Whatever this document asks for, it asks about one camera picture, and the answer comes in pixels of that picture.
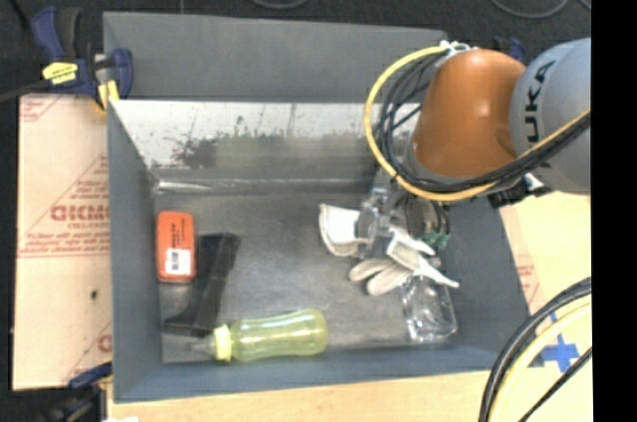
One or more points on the white work glove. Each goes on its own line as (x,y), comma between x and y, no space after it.
(338,231)

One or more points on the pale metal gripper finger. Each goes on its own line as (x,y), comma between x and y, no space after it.
(369,231)
(396,243)

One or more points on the grey metal bin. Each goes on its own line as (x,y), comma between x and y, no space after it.
(278,271)

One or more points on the orange flat box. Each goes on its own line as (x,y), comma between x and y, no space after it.
(175,246)

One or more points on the black plastic angled piece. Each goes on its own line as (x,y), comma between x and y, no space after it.
(211,275)

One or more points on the black cylinder on white bracket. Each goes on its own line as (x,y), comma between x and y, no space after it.
(510,196)

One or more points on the yellow-green baby bottle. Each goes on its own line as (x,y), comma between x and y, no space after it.
(278,335)

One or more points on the brown cardboard board, red print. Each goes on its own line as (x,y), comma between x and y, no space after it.
(60,191)

